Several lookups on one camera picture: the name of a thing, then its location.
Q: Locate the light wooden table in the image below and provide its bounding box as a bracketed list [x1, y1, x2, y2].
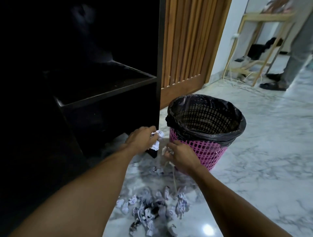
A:
[224, 12, 295, 87]

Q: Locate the brown wooden slatted door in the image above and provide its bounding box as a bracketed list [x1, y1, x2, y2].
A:
[160, 0, 233, 110]

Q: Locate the person's left hand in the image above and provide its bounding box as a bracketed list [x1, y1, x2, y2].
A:
[125, 126, 159, 156]

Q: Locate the clear plastic strip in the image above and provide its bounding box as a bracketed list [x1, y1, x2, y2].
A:
[160, 144, 178, 196]

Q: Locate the person's right hand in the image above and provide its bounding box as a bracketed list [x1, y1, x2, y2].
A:
[163, 141, 203, 175]

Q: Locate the black cloth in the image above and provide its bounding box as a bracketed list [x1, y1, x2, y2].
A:
[247, 37, 284, 60]

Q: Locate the dark wooden cabinet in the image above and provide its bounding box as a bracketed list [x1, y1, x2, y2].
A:
[0, 0, 167, 230]

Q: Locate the white paper ball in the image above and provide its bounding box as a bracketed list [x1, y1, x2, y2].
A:
[150, 130, 165, 151]

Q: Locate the white power cable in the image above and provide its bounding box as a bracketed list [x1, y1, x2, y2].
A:
[221, 33, 262, 90]

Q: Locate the person's right forearm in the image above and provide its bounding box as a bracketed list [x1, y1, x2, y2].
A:
[190, 168, 294, 237]

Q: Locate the pile of paper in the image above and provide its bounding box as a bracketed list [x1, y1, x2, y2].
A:
[115, 166, 191, 237]

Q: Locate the person's left forearm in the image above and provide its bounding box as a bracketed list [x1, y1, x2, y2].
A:
[9, 144, 136, 237]

